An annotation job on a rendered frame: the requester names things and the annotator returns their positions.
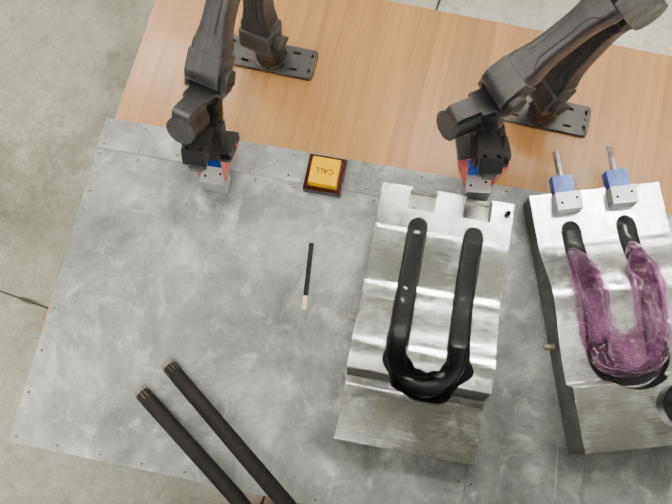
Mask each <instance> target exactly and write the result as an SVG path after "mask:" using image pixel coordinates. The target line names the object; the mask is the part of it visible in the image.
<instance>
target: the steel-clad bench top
mask: <svg viewBox="0 0 672 504"><path fill-rule="evenodd" d="M238 143H239V147H238V149H237V151H236V154H235V156H234V158H233V161H232V163H231V167H230V171H229V175H230V177H231V180H230V185H229V189H228V193H220V192H214V191H208V190H204V188H203V186H202V185H201V183H200V182H199V179H200V176H199V175H198V173H197V172H196V171H191V170H190V169H189V168H188V166H186V165H185V164H182V156H181V148H182V147H181V144H180V143H178V142H177V141H175V140H174V139H173V138H172V137H171V136H170V135H169V133H168V131H167V128H165V127H159V126H153V125H147V124H141V123H136V122H130V121H124V120H118V119H112V118H107V117H106V120H105V123H104V126H103V130H102V133H101V136H100V140H99V143H98V146H97V147H98V148H97V150H96V153H95V156H94V160H93V163H92V166H91V170H90V173H89V176H88V180H87V183H86V186H85V190H84V193H83V196H82V200H81V203H80V206H79V210H78V213H77V216H76V220H75V223H74V226H73V230H72V233H71V236H70V240H69V243H68V246H67V250H66V253H65V256H64V260H63V263H62V266H61V270H60V273H59V276H58V280H57V283H56V286H55V290H54V293H53V296H52V300H51V303H50V306H49V310H48V313H47V316H46V320H45V323H44V326H43V330H42V333H41V336H40V340H39V343H38V346H37V350H36V353H35V356H34V360H33V363H32V366H31V370H30V373H29V376H28V380H27V383H26V386H25V390H24V393H23V396H22V399H21V403H20V406H19V409H18V413H17V416H16V419H15V423H14V426H13V429H12V433H11V436H10V439H9V442H14V443H18V444H23V445H28V446H32V447H37V448H42V449H46V450H51V451H56V452H60V453H65V454H70V455H74V456H79V457H84V458H89V459H93V460H98V461H103V462H107V463H112V464H117V465H121V466H126V467H131V468H135V469H140V470H145V471H150V472H154V473H159V474H164V475H168V476H173V477H178V478H182V479H187V480H192V481H196V482H201V483H206V484H211V485H213V484H212V483H211V482H210V481H209V479H208V478H207V477H206V476H205V475H204V474H203V473H202V472H201V470H200V469H199V468H198V467H197V466H196V465H195V464H194V463H193V462H192V460H191V459H190V458H189V457H188V456H187V455H186V454H185V453H184V451H183V450H182V449H181V448H180V447H179V446H178V445H177V444H176V442H175V441H174V440H173V439H172V438H171V437H170V436H169V435H168V433H167V432H166V431H165V430H164V429H163V428H162V427H161V426H160V424H159V423H158V422H157V421H156V420H155V419H154V418H153V417H152V415H151V414H150V413H149V412H148V411H147V410H146V409H145V408H144V407H143V405H142V404H141V403H140V402H139V401H138V400H137V399H136V397H135V396H134V395H133V393H134V391H135V390H136V388H137V387H139V386H140V385H146V386H147V387H148V388H149V389H150V390H151V391H152V393H153V394H154V395H155V396H156V397H157V398H158V399H159V400H160V401H161V402H162V404H163V405H164V406H165V407H166V408H167V409H168V410H169V411H170V412H171V413H172V415H173V416H174V417H175V418H176V419H177V420H178V421H179V422H180V423H181V425H182V426H183V427H184V428H185V429H186V430H187V431H188V432H189V433H190V434H191V436H192V437H193V438H194V439H195V440H196V441H197V442H198V443H199V444H200V445H201V447H202V448H203V449H204V450H205V451H206V452H207V453H208V454H209V455H210V457H211V458H212V459H213V460H214V461H215V462H216V463H217V464H218V465H219V466H220V468H221V469H222V470H223V471H224V472H225V473H226V474H227V475H228V476H229V477H230V479H231V480H232V481H233V482H234V483H235V484H236V485H237V486H238V487H239V489H240V490H241V491H243V492H248V493H253V494H257V495H262V496H267V494H266V493H265V492H264V491H263V490H262V489H261V487H260V486H259V485H258V484H257V483H256V481H255V480H254V479H253V478H252V477H251V475H250V474H249V473H248V472H247V471H246V469H245V468H244V467H243V466H242V465H241V463H240V462H239V461H238V460H237V459H236V457H235V456H234V455H233V454H232V453H231V451H230V450H229V449H228V448H227V447H226V446H225V444H224V443H223V442H222V441H221V440H220V438H219V437H218V436H217V435H216V434H215V432H214V431H213V430H212V429H211V428H210V426H209V425H208V424H207V423H206V422H205V420H204V419H203V418H202V417H201V416H200V414H199V413H198V412H197V411H196V410H195V409H194V407H193V406H192V405H191V404H190V403H189V401H188V400H187V399H186V398H185V397H184V395H183V394H182V393H181V392H180V391H179V389H178V388H177V387H176V386H175V385H174V383H173V382H172V381H171V380H170V379H169V377H168V376H167V375H166V374H165V373H164V371H163V370H162V369H161V365H162V363H163V362H164V361H165V360H167V359H169V358H173V359H174V360H175V362H176V363H177V364H178V365H179V366H180V367H181V368H182V370H183V371H184V372H185V373H186V374H187V375H188V377H189V378H190V379H191V380H192V381H193V382H194V384H195V385H196V386H197V387H198V388H199V389H200V391H201V392H202V393H203V394H204V395H205V396H206V398H207V399H208V400H209V401H210V402H211V403H212V405H213V406H214V407H215V408H216V409H217V410H218V412H219V413H220V414H221V415H222V416H223V418H224V419H225V420H226V421H227V422H228V423H229V425H230V426H231V427H232V428H233V429H234V430H235V432H236V433H237V434H238V435H239V436H240V437H241V439H242V440H243V441H244V442H245V443H246V444H247V446H248V447H249V448H250V449H251V450H252V451H253V453H254V454H255V455H256V456H257V457H258V458H259V460H260V461H261V462H262V463H263V464H264V465H265V467H266V468H267V469H268V470H269V471H270V472H271V474H272V475H273V476H274V477H275V478H276V479H277V481H278V482H279V483H280V484H281V485H282V486H283V488H284V489H285V490H286V491H287V492H288V493H289V495H290V496H291V497H292V498H293V499H294V501H295V502H296V503H300V504H672V445H670V446H661V447H652V448H642V449H633V450H624V451H615V452H605V453H596V454H587V455H583V454H568V449H567V444H566V438H565V433H564V427H563V422H562V416H561V411H560V405H559V400H558V394H557V389H556V383H555V377H554V372H553V366H552V361H551V355H550V350H544V348H543V345H544V344H548V339H547V333H546V328H545V322H544V316H543V311H542V305H541V300H540V294H539V289H538V283H537V278H536V272H535V267H534V261H533V255H532V250H531V244H530V239H529V233H528V228H527V222H526V217H525V211H524V206H523V205H524V203H525V202H526V200H527V199H528V197H529V196H534V195H543V194H549V193H543V192H537V191H531V190H526V189H520V188H514V187H508V186H502V185H497V184H493V185H492V187H491V193H490V195H489V197H488V199H487V201H484V202H490V203H491V201H498V202H504V203H510V204H515V208H514V215H513V222H512V229H511V236H510V243H509V249H508V255H507V262H506V268H505V275H504V281H503V288H502V295H501V302H500V310H499V323H498V342H497V357H496V367H495V375H494V381H493V387H492V393H491V395H490V396H489V397H488V398H487V399H486V400H485V402H484V407H483V413H482V420H481V427H480V434H479V441H478V448H477V454H476V461H475V467H473V466H467V465H463V464H458V463H453V462H448V461H443V460H438V459H433V458H428V457H423V456H419V455H414V454H409V453H404V452H399V451H394V450H389V449H384V448H380V447H375V446H370V445H365V444H360V443H355V442H350V441H345V440H340V439H336V438H334V437H335V432H336V427H337V422H338V417H339V411H340V406H341V401H342V396H343V391H344V385H345V380H346V374H347V362H348V356H349V351H350V346H351V341H352V336H353V331H354V326H355V322H353V321H351V320H347V317H348V314H351V315H354V314H356V315H357V312H358V308H359V303H360V298H361V294H362V289H363V284H364V279H365V274H366V269H367V264H368V258H369V253H370V248H371V243H372V237H373V232H374V227H375V221H376V216H377V211H378V206H379V201H380V196H381V190H382V185H383V182H389V183H395V184H400V185H406V186H412V187H413V189H415V190H421V191H426V192H432V193H436V192H437V191H441V192H446V193H452V194H458V195H462V184H463V179H462V178H456V177H450V176H444V175H438V174H432V173H427V172H421V171H415V170H409V169H403V168H398V167H392V166H386V165H380V164H374V163H368V162H363V161H357V160H351V159H346V160H347V168H346V173H345V178H344V183H343V187H342V192H341V197H340V198H338V197H332V196H326V195H321V194H315V193H309V192H304V191H303V184H304V179H305V175H306V170H307V165H308V161H309V156H310V154H316V153H310V152H304V151H299V150H293V149H287V148H281V147H275V146H270V145H264V144H258V143H252V142H246V141H240V140H239V142H238ZM108 149H109V150H108ZM125 152H126V153H125ZM131 153H132V154H131ZM142 155H143V156H142ZM316 155H322V154H316ZM148 156H149V157H148ZM322 156H328V155H322ZM328 157H334V156H328ZM159 158H160V159H159ZM334 158H339V157H334ZM165 159H166V160H165ZM375 167H376V169H375ZM233 171H234V172H233ZM239 172H240V173H239ZM374 172H375V174H374ZM256 175H257V176H256ZM262 176H263V177H262ZM373 177H374V179H373ZM273 178H274V179H273ZM279 179H280V180H279ZM290 181H291V182H290ZM296 182H297V183H296ZM372 182H373V184H372ZM371 187H372V189H371ZM347 191H348V192H347ZM353 192H354V193H353ZM370 193H371V194H370ZM364 194H365V195H364ZM370 195H371V196H370ZM518 221H519V222H518ZM524 222H525V223H524ZM309 243H314V247H313V256H312V265H311V274H310V283H309V292H308V301H307V309H306V310H302V300H303V292H304V283H305V275H306V266H307V257H308V248H309ZM466 470H467V472H466ZM465 477H466V479H465ZM464 484H465V485H464ZM463 491H464V492H463ZM267 497H268V496H267ZM462 497H463V499H462Z"/></svg>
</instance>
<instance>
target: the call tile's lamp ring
mask: <svg viewBox="0 0 672 504"><path fill-rule="evenodd" d="M313 156H319V157H325V158H330V159H336V160H341V162H343V165H342V170H341V174H340V179H339V184H338V189H337V191H335V190H330V189H324V188H318V187H313V186H307V182H308V177H309V173H310V168H311V164H312V159H313ZM346 162H347V160H345V159H339V158H333V157H327V156H322V155H316V154H310V158H309V162H308V167H307V171H306V176H305V180H304V185H303V188H305V189H311V190H316V191H322V192H328V193H333V194H339V195H340V191H341V186H342V181H343V176H344V171H345V167H346Z"/></svg>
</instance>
